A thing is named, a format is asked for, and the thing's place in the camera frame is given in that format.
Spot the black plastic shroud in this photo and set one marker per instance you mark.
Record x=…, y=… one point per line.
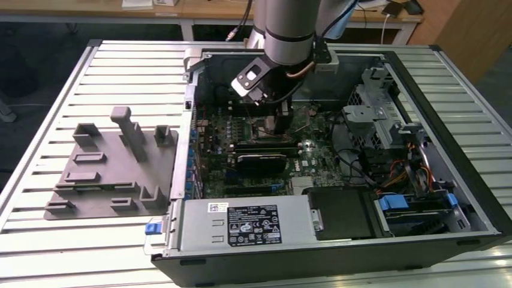
x=344, y=213

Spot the metal disk bay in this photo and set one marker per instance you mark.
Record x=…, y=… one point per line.
x=460, y=222

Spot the black graphics card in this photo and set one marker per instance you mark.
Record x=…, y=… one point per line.
x=260, y=165

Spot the silver CPU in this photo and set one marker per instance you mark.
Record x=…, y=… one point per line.
x=270, y=125

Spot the metal locking lever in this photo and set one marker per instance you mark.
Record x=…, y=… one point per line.
x=250, y=113
x=300, y=127

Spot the blue case latch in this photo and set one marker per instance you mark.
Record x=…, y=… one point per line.
x=152, y=229

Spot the blue bay latch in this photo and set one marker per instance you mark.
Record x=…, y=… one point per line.
x=452, y=201

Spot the grey power supply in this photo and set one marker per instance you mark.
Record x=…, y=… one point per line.
x=200, y=228

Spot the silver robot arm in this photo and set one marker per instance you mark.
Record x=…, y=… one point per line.
x=286, y=24

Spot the blue disk carrier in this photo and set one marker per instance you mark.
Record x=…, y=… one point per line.
x=390, y=204

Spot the black PC case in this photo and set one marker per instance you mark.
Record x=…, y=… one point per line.
x=280, y=270

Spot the metal drive cage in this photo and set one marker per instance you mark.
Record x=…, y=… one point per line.
x=376, y=99

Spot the white box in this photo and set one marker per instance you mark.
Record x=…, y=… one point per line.
x=166, y=2
x=136, y=3

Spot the CPU socket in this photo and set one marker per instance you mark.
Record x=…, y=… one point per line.
x=258, y=136

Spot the green RAM stick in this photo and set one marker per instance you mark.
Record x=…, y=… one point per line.
x=94, y=187

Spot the silver chipset heatsink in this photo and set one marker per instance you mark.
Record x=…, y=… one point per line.
x=303, y=185

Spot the green motherboard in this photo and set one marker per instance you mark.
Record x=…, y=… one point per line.
x=320, y=168

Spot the grey parts rack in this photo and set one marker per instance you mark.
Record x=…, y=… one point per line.
x=108, y=168

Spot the black expansion slot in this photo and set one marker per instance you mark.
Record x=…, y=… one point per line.
x=248, y=191

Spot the black device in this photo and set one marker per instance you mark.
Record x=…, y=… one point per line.
x=414, y=6
x=394, y=8

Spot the wooden cabinet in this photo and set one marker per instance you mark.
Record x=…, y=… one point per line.
x=472, y=36

